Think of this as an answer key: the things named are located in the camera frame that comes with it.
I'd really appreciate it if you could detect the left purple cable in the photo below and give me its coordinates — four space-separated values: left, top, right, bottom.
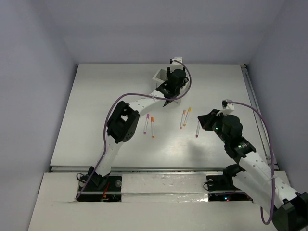
76 60 193 200

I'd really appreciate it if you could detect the pink capped white marker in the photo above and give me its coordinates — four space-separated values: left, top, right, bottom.
195 121 201 138

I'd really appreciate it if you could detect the aluminium rail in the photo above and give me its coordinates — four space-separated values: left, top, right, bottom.
241 64 279 171
50 166 226 172

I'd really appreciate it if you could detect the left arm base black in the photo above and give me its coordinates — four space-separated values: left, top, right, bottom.
76 167 122 202

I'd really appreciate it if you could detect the aluminium rail front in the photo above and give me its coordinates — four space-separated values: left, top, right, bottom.
50 166 226 172

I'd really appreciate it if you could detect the white two-compartment pen holder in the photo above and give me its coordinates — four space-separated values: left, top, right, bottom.
152 67 190 105

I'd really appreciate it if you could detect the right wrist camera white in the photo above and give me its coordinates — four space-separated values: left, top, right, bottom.
216 99 235 116

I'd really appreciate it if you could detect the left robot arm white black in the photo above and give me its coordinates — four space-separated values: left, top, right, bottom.
86 67 192 190

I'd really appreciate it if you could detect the salmon capped white marker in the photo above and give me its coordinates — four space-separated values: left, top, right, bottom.
179 109 186 130

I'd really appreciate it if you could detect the orange capped white marker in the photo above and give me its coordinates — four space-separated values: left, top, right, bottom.
151 117 155 138

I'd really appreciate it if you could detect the yellow capped white marker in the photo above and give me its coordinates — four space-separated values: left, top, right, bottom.
183 107 191 126

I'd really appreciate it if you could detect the white foam block centre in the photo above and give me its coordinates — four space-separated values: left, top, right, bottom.
121 173 208 203

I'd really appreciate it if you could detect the aluminium rail right side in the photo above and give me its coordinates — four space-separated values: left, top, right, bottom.
241 64 279 171

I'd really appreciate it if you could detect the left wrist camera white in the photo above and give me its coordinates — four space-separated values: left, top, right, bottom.
169 57 183 69

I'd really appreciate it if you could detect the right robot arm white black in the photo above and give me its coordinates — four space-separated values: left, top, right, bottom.
198 109 308 231

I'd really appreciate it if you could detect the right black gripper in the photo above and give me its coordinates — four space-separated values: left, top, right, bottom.
198 108 229 144

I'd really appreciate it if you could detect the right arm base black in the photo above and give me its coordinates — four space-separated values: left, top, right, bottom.
203 164 249 202

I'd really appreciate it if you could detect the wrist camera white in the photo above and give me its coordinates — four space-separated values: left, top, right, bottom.
216 99 235 116
169 57 183 69

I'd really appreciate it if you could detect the purple capped white marker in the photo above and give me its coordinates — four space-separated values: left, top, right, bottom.
143 113 150 134

